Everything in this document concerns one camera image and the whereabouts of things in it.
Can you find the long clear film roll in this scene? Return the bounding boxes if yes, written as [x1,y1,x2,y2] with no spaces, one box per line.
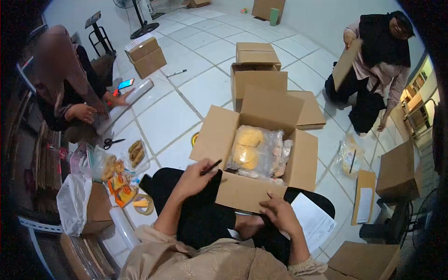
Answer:
[94,78,155,136]

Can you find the flat closed cardboard box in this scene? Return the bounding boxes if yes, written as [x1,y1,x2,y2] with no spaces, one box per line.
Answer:
[287,90,327,131]

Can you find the stack of flat cardboard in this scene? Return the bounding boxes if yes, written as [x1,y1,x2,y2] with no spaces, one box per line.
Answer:
[34,122,64,215]

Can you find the person's legs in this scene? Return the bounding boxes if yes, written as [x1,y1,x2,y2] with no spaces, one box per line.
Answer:
[140,167,336,267]

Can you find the brown envelope with white label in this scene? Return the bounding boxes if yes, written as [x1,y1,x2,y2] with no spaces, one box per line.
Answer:
[351,170,377,226]

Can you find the person's left fingers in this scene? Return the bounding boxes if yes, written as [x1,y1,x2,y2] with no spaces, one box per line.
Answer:
[189,158,218,171]

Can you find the clear bag of pale snacks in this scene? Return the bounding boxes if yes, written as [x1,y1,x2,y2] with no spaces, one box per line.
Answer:
[91,146,126,183]

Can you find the person's left hand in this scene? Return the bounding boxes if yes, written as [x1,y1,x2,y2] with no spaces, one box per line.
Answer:
[173,158,220,201]

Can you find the white plastic bag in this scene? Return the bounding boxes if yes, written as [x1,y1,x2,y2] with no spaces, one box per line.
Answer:
[56,174,93,237]

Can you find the closed small cardboard box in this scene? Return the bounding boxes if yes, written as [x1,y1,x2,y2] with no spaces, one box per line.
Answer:
[235,42,282,71]

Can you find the black stand with scale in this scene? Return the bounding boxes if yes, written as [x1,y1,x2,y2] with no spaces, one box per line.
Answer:
[84,10,117,59]

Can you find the orange snack packets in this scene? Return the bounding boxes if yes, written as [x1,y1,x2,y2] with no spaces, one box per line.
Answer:
[107,173,138,208]

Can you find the shelf with goods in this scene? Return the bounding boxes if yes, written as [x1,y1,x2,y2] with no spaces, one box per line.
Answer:
[400,56,440,138]

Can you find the person's body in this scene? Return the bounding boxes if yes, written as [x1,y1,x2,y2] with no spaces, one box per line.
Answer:
[119,224,328,280]

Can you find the white paper sheet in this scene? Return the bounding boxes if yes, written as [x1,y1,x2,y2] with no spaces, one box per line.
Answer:
[290,192,337,253]

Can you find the distant cardboard box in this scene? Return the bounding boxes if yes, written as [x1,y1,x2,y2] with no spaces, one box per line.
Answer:
[182,0,211,9]

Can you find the clear bag of yellow snacks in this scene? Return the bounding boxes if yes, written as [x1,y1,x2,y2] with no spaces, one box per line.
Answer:
[226,125,293,185]

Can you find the low brown cardboard box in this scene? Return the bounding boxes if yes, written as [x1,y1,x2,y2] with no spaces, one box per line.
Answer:
[82,182,115,235]

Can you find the clear plastic snack bag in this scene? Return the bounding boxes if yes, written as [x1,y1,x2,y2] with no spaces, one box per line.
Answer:
[334,135,365,179]

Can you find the large closed cardboard box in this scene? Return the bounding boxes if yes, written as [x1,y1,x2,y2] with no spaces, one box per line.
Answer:
[375,140,423,202]

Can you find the person's right hand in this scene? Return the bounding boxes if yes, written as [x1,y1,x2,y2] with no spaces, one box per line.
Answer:
[259,191,304,239]

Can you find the white metal frame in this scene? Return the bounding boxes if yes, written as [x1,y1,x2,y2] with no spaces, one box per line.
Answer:
[17,216,64,271]

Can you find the black standing fan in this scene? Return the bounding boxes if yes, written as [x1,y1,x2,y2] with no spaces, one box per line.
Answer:
[113,0,160,40]

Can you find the packet of brown snacks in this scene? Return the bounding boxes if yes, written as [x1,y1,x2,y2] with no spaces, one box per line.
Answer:
[127,139,151,173]

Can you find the person's right fingers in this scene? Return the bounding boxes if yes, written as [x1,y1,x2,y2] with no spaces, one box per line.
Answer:
[259,201,281,225]

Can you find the black scissors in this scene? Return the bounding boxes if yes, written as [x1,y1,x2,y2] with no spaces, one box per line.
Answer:
[103,138,126,151]

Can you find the wrapped stack of cardboard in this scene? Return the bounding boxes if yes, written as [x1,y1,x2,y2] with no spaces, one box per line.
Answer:
[59,232,117,280]

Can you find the cardboard box with open flap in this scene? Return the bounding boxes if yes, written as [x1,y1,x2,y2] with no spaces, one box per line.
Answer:
[324,241,401,280]

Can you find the cardboard sheet against wall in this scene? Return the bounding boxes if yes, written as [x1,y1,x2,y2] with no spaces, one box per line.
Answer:
[251,0,286,25]

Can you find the cardboard box with white label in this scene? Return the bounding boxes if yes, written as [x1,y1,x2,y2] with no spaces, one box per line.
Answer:
[124,34,168,80]

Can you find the cardboard box with raised flaps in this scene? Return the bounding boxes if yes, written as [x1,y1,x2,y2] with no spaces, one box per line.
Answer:
[231,63,288,112]

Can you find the flat cardboard piece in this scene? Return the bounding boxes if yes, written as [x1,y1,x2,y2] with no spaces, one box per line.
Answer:
[332,38,363,92]

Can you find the brown tape roll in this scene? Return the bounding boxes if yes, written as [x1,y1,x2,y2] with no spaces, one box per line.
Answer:
[133,193,155,216]

